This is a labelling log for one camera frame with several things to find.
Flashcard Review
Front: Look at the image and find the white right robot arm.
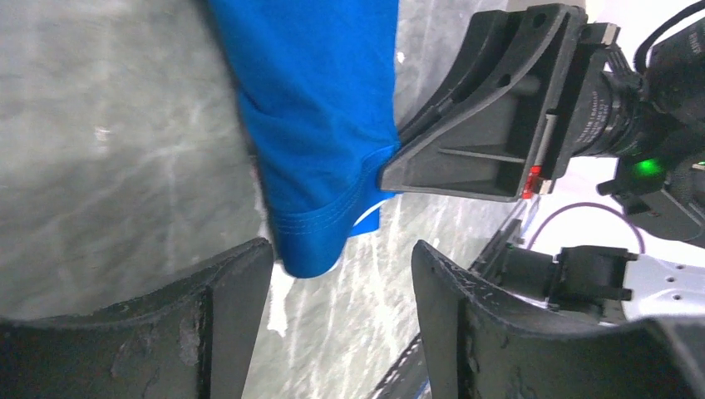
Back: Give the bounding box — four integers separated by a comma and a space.
380, 1, 704, 247

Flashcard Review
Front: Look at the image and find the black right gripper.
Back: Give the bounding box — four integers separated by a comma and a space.
381, 4, 645, 201

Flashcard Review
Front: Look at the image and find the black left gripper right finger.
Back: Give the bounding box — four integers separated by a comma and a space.
412, 241, 704, 398

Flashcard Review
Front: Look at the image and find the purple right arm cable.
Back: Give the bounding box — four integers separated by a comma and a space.
525, 201, 647, 255

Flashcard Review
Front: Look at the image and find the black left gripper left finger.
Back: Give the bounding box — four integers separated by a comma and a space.
1, 238, 274, 398

